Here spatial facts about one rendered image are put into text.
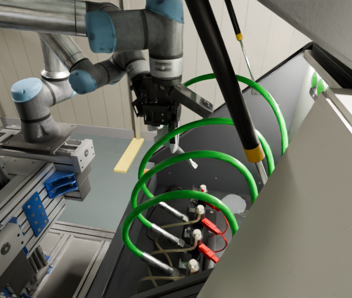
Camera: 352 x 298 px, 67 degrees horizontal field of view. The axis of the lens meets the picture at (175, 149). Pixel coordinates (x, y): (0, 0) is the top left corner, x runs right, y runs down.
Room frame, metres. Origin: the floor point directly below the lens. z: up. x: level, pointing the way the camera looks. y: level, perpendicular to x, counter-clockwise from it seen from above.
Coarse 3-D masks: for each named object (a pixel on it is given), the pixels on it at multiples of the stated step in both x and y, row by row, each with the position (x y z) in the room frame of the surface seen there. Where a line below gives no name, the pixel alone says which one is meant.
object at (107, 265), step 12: (156, 180) 0.90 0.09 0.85; (144, 216) 0.71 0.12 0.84; (120, 228) 0.56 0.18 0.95; (132, 228) 0.58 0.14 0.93; (120, 240) 0.51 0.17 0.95; (132, 240) 0.56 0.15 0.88; (108, 252) 0.47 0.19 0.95; (120, 252) 0.47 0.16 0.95; (108, 264) 0.43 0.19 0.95; (120, 264) 0.46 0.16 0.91; (96, 276) 0.40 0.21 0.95; (108, 276) 0.40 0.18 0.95; (120, 276) 0.45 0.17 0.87; (96, 288) 0.37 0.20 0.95; (108, 288) 0.37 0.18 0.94
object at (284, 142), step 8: (192, 80) 0.67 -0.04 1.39; (200, 80) 0.66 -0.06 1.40; (240, 80) 0.60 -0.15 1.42; (248, 80) 0.59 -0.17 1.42; (256, 88) 0.58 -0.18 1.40; (264, 96) 0.57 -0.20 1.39; (272, 104) 0.56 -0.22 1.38; (280, 112) 0.55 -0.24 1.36; (280, 120) 0.54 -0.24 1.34; (280, 128) 0.54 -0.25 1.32
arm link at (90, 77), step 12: (48, 36) 0.85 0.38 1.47; (60, 36) 0.85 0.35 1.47; (60, 48) 0.83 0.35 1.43; (72, 48) 0.84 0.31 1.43; (60, 60) 0.83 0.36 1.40; (72, 60) 0.82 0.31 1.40; (84, 60) 0.83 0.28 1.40; (72, 72) 0.79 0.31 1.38; (84, 72) 0.79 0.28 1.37; (96, 72) 0.82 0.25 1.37; (108, 72) 0.86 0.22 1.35; (72, 84) 0.79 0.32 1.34; (84, 84) 0.77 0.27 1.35; (96, 84) 0.80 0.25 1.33
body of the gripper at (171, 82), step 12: (156, 84) 0.56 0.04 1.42; (168, 84) 0.56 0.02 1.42; (156, 96) 0.58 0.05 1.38; (168, 96) 0.57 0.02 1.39; (144, 108) 0.57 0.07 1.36; (156, 108) 0.56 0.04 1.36; (168, 108) 0.56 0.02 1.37; (180, 108) 0.61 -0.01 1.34; (144, 120) 0.57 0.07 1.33; (156, 120) 0.57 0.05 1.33; (168, 120) 0.56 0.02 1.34
